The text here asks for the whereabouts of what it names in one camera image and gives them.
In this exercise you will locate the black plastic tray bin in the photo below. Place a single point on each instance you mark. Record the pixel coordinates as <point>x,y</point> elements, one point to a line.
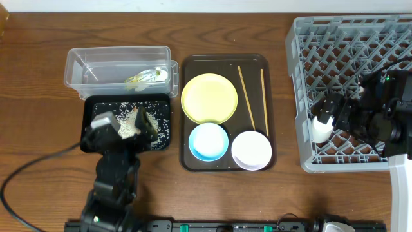
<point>91,101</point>

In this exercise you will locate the clear plastic bin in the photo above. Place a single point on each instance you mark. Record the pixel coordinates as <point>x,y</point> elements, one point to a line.
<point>103,70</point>

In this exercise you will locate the blue bowl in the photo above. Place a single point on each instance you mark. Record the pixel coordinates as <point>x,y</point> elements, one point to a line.
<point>208,142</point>

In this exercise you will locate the grey dishwasher rack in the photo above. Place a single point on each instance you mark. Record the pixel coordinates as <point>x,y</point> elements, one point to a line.
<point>332,54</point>

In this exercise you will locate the wooden chopstick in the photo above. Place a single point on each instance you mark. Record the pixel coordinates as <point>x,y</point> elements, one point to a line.
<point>264,101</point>
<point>246,98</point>

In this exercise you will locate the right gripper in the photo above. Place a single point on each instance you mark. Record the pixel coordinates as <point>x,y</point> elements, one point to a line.
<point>343,120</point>

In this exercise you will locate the green snack wrapper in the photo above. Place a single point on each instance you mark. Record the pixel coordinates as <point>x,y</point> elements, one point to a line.
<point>149,75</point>

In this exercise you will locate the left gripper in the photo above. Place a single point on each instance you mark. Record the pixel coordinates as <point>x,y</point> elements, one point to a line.
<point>127,139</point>

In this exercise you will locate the small white cup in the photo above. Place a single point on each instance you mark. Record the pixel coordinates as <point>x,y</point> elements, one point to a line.
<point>320,131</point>

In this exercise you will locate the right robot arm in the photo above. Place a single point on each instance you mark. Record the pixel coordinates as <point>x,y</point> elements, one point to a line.
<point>382,114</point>

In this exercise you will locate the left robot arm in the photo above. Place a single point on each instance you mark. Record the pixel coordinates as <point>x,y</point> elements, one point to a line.
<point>108,205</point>

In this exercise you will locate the rice food waste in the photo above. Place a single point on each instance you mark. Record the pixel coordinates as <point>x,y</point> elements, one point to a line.
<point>126,113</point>

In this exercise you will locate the pink white bowl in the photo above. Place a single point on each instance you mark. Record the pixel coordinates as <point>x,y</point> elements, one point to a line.
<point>251,150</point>

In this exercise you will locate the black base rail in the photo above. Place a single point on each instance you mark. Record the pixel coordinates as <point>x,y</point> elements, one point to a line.
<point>285,223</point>

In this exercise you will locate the yellow round plate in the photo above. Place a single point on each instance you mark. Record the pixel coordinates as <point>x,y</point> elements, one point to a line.
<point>209,97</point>

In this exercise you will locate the dark brown serving tray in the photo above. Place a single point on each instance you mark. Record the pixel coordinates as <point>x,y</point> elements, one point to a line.
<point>227,66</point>

